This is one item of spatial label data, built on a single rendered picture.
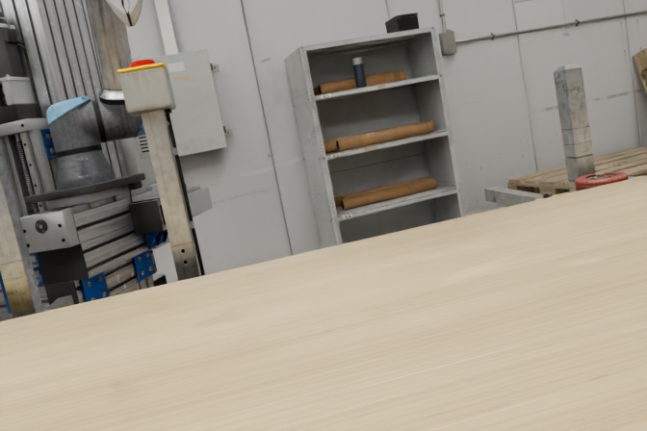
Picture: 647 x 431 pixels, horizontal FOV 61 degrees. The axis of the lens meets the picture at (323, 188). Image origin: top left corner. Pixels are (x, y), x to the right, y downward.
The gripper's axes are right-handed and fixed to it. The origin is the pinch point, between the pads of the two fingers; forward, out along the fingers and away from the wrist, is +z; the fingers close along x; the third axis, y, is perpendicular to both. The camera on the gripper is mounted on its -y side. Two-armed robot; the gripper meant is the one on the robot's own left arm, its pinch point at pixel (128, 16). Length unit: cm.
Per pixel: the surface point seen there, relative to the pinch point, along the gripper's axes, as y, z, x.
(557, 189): 230, 90, -209
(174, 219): -1.4, 33.1, -0.2
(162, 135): -1.4, 19.3, -1.2
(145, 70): -3.2, 9.1, -1.1
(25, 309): -1.5, 42.2, 25.1
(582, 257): -44, 40, -43
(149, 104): -3.2, 14.3, -0.6
